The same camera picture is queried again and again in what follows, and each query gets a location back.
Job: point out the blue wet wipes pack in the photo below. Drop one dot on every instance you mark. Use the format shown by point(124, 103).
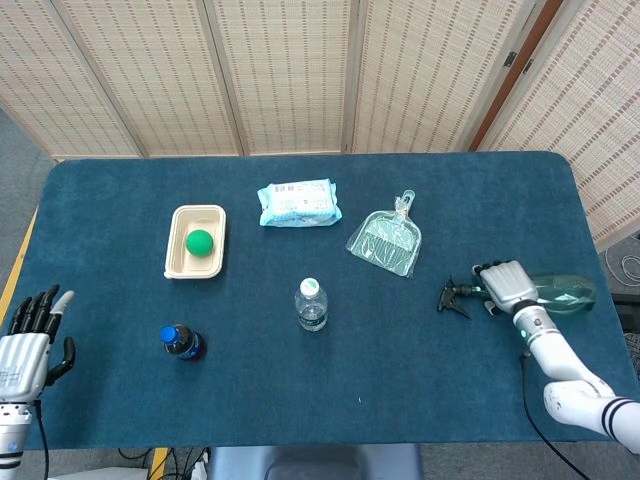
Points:
point(300, 205)

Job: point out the white box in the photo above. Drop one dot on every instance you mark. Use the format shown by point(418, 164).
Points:
point(100, 473)

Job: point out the wide bamboo folding screen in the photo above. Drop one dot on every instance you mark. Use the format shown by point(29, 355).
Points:
point(150, 75)

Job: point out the clear water bottle green label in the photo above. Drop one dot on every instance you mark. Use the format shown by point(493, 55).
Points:
point(311, 310)

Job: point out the black bag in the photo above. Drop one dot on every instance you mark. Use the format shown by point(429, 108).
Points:
point(631, 300)

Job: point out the narrow bamboo folding screen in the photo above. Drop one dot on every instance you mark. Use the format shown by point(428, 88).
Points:
point(590, 125)

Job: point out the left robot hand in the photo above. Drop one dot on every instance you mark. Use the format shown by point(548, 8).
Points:
point(25, 360)

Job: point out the mint dustpan brush set wrapped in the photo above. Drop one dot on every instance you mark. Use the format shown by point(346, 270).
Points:
point(385, 240)

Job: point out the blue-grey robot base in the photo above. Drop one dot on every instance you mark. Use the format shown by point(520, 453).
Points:
point(310, 462)

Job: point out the white power strip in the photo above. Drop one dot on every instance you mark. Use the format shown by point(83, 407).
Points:
point(201, 471)

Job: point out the beige rectangular food container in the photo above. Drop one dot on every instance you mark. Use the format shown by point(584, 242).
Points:
point(177, 260)

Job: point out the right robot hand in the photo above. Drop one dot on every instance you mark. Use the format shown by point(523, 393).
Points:
point(507, 285)

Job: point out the yellow floor tape strip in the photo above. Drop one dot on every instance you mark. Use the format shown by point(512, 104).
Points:
point(17, 265)
point(159, 462)

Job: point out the small Pepsi cola bottle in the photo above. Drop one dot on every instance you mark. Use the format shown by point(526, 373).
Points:
point(187, 345)

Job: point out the brown wooden post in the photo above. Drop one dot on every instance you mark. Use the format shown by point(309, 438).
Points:
point(510, 85)

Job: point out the metal screen hinge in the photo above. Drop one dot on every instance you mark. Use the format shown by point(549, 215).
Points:
point(528, 66)
point(509, 59)

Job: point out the green spray bottle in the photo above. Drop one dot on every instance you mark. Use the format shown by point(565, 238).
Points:
point(565, 295)

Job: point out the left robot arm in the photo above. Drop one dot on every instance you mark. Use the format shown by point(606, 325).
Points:
point(12, 435)

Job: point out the blue felt table cover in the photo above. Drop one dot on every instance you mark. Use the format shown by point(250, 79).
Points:
point(300, 390)

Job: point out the green ball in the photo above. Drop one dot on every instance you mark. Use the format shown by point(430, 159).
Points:
point(200, 243)

